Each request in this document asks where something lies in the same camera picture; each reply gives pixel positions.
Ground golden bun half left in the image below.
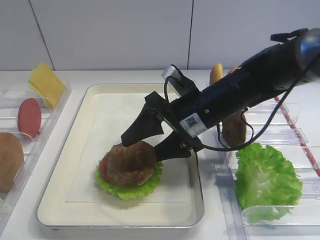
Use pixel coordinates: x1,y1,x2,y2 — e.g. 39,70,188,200
209,63,224,85

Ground brown meat patty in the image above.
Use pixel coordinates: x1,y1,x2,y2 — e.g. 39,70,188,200
222,112,247,148
106,141,157,186

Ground golden bun half right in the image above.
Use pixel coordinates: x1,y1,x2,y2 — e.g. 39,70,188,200
227,66,240,75

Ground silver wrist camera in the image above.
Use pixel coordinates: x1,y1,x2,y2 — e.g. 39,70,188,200
161,64,198,97

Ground red tomato slice on tray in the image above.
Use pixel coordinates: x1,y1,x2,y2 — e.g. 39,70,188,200
98,154,109,183

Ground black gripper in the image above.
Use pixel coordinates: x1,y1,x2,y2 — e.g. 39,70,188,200
121,86,220,162

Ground clear acrylic rack right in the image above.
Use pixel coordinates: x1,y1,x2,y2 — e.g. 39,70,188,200
205,83,320,240

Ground golden bun half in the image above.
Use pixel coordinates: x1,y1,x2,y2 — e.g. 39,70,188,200
227,66,240,75
209,63,224,85

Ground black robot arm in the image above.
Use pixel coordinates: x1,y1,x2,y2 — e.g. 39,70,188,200
121,28,320,161

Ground cream metal baking tray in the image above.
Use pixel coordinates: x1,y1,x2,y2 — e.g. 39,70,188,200
37,83,205,229

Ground brown bread bun in rack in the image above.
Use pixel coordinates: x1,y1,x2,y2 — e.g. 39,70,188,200
0,132,24,193

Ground green lettuce pile in rack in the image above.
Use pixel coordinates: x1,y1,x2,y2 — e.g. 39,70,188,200
235,142,303,223

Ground clear acrylic rack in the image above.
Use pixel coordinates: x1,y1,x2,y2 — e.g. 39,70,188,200
205,83,320,240
0,82,72,227

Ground green lettuce leaf on tray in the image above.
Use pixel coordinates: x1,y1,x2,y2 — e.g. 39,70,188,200
94,160,163,201

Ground red tomato slice in rack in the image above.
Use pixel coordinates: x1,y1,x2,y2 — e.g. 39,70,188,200
17,98,42,140

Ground clear acrylic rack left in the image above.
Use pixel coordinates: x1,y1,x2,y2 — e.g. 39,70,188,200
0,82,72,227

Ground white parchment paper sheet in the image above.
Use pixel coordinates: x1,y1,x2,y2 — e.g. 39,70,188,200
66,93,189,204

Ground red white striped strip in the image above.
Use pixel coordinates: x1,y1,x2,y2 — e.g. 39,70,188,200
275,103,320,178

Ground yellow cheese slices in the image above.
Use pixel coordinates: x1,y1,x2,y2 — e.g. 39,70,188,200
28,62,66,109

